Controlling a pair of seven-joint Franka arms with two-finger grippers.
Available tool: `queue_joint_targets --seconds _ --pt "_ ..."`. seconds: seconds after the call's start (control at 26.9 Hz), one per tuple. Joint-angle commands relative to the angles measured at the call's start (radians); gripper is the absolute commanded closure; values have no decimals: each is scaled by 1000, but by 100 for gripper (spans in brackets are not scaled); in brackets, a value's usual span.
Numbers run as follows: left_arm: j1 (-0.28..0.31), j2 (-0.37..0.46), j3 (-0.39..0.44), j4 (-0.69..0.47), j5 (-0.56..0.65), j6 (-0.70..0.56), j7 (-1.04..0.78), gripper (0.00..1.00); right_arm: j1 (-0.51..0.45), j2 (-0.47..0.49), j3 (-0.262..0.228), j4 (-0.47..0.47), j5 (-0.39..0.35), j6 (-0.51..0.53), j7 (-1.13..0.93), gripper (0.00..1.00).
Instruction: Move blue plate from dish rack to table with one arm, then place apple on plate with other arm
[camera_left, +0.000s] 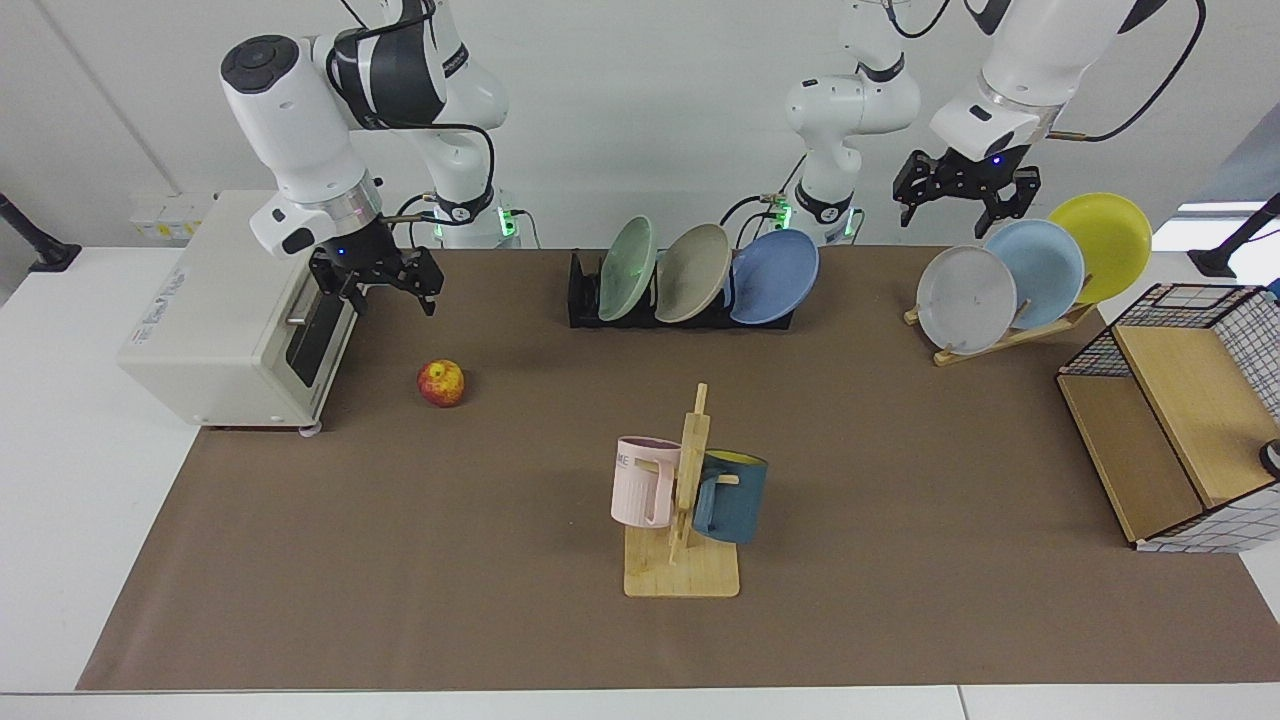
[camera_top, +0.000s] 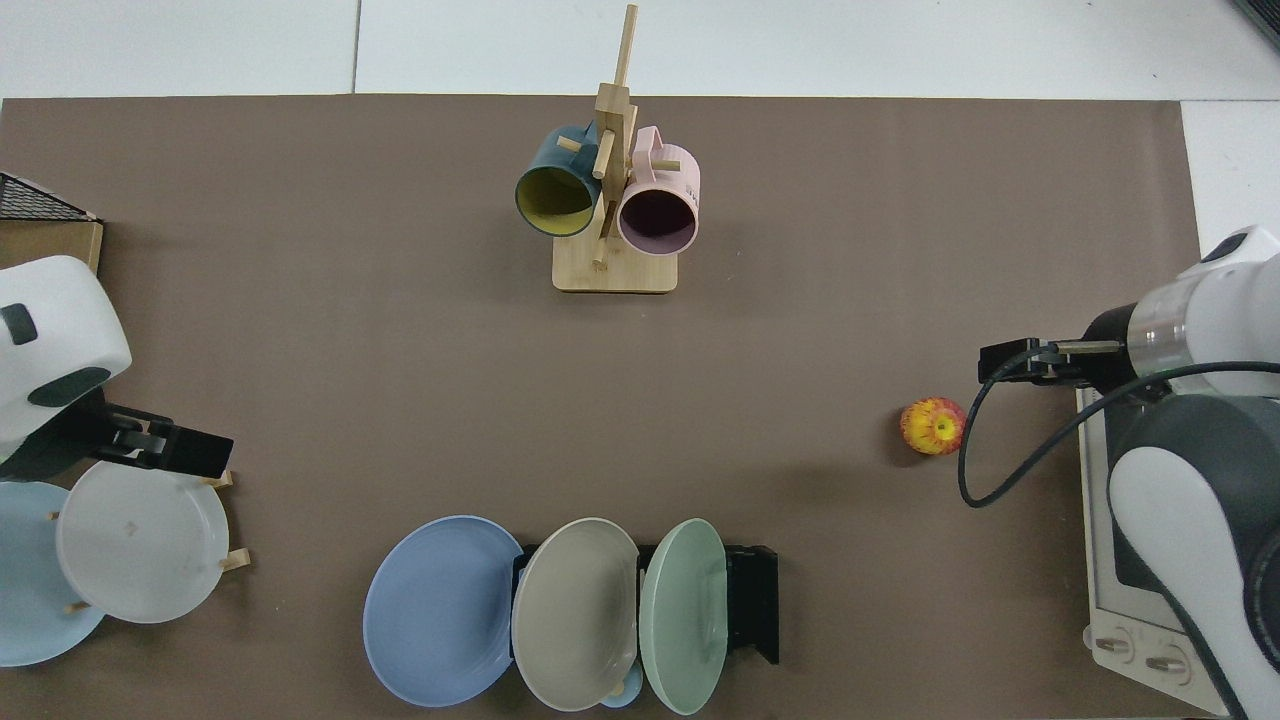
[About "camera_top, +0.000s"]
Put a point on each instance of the pale toaster oven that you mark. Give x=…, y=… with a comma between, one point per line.
x=1095, y=560

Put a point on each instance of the red yellow apple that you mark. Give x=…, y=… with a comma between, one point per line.
x=933, y=427

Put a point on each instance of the light blue plate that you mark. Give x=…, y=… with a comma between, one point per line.
x=30, y=580

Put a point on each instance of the dark grey device edge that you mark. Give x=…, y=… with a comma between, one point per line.
x=1262, y=18

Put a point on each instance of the pale green plate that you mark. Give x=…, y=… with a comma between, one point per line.
x=685, y=620

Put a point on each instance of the beige plate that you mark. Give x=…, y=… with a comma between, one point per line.
x=575, y=620

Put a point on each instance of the pink cup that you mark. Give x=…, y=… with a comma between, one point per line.
x=680, y=170

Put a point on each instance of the dark teal cup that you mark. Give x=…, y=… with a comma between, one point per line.
x=545, y=155

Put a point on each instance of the wooden cup stand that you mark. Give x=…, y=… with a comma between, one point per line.
x=615, y=272

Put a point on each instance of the black dish rack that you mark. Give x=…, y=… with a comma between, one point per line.
x=755, y=600

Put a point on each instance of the brown table cloth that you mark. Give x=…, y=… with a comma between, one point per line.
x=400, y=350

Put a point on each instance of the small blue round thing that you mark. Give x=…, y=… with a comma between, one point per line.
x=622, y=697

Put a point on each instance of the wooden plate rack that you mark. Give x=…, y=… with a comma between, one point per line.
x=238, y=560

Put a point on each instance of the white plate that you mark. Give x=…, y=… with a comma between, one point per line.
x=140, y=545

